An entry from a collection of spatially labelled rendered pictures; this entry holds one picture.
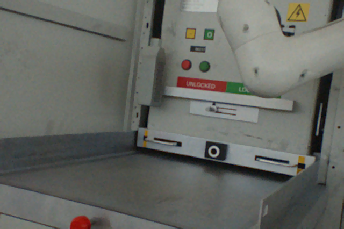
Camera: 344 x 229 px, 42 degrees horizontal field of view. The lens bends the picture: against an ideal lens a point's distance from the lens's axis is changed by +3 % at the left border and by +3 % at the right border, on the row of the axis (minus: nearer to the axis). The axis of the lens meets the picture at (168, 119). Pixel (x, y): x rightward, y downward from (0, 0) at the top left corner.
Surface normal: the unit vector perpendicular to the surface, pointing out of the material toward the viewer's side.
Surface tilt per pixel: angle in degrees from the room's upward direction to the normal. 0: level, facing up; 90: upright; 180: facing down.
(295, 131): 90
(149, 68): 90
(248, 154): 90
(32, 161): 90
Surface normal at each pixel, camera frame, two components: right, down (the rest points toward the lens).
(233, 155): -0.42, 0.00
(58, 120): 0.79, 0.14
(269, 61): -0.14, -0.21
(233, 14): -0.56, 0.20
